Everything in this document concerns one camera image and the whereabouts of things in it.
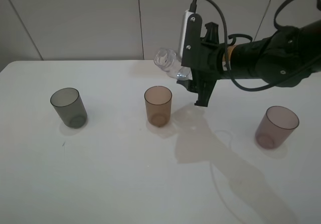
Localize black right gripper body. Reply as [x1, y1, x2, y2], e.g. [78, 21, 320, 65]
[182, 13, 224, 107]

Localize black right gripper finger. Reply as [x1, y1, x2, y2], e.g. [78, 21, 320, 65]
[176, 80, 198, 93]

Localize clear plastic water bottle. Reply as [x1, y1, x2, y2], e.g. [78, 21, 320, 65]
[153, 48, 192, 81]

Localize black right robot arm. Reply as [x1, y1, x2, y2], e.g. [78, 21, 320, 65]
[177, 13, 320, 107]

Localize brown translucent plastic cup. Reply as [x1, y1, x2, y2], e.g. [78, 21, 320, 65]
[144, 86, 173, 127]

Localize mauve translucent plastic cup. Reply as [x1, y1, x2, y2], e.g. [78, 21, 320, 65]
[255, 106, 299, 149]

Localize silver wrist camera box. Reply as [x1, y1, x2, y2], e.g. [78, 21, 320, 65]
[178, 10, 193, 59]

